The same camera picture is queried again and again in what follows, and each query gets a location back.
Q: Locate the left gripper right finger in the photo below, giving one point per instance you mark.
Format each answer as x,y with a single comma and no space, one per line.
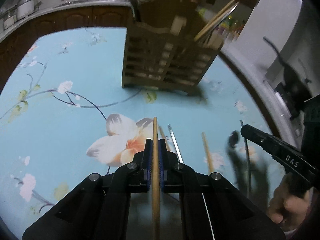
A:
211,207

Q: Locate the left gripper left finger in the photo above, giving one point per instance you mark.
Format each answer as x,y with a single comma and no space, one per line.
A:
98,208

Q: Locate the wooden chopstick pair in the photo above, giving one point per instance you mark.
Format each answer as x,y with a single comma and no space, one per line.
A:
215,20
220,21

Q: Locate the person right hand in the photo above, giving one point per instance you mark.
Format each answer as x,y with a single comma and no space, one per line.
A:
286,209

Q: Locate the metal chopstick right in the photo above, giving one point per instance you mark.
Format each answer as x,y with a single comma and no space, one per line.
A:
248,167

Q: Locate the metal chopstick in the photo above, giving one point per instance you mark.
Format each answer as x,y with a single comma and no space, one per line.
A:
248,167
174,141

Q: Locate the metal spoon on table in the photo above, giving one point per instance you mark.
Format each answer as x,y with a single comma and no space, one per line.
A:
237,163

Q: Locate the metal chopstick left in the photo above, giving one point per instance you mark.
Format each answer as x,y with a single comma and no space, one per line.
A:
174,141

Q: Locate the black wok with lid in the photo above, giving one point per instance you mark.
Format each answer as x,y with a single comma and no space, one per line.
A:
292,91

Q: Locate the floral light blue tablecloth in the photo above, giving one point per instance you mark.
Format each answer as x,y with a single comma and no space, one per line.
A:
64,115

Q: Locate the wooden utensil holder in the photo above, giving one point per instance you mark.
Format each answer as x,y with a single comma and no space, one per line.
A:
160,50

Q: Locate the green drink bottle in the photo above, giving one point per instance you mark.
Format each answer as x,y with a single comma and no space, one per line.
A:
230,23

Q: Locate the wooden lower cabinets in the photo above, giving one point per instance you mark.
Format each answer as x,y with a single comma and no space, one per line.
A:
17,43

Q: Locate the glass jar white contents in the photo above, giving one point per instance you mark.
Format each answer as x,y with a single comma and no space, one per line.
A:
9,19

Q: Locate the white lidded canister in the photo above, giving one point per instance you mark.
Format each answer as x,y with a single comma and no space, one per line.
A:
25,8

